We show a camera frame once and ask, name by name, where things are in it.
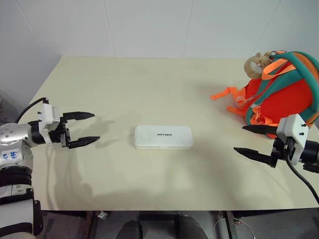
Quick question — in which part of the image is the dark rounded shape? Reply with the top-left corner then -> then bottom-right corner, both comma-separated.
116,220 -> 143,239
177,215 -> 208,239

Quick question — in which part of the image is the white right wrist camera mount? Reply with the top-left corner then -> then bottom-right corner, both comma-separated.
276,114 -> 309,166

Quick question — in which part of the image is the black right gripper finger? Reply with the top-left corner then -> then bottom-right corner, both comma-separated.
242,124 -> 279,136
233,147 -> 273,166

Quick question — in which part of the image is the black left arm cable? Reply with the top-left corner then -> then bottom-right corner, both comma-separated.
14,97 -> 50,124

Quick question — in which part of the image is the orange and green backpack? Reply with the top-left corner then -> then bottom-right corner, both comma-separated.
210,50 -> 319,140

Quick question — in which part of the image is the thin white cable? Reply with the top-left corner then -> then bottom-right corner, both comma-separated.
213,216 -> 255,239

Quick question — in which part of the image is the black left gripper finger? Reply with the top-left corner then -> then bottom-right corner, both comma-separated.
62,112 -> 96,123
67,136 -> 101,150

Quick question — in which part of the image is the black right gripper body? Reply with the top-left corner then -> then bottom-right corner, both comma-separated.
270,135 -> 296,169

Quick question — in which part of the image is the beige plush cat toy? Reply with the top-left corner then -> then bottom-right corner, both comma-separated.
243,51 -> 275,80

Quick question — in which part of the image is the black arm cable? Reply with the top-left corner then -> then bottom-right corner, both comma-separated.
285,148 -> 319,204
14,97 -> 50,124

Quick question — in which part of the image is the white plastic case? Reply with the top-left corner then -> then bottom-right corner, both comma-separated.
134,125 -> 194,150

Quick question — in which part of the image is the black table frame bar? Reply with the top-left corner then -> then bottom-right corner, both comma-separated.
219,211 -> 239,239

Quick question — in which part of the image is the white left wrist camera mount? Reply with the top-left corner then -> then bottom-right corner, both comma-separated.
38,103 -> 62,132

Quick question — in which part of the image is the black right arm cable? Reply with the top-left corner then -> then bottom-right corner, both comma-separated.
285,148 -> 319,204

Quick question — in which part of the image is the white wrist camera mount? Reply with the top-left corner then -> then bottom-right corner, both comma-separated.
276,114 -> 309,166
38,103 -> 62,132

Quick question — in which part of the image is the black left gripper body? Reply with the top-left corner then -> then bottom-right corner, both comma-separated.
48,117 -> 72,149

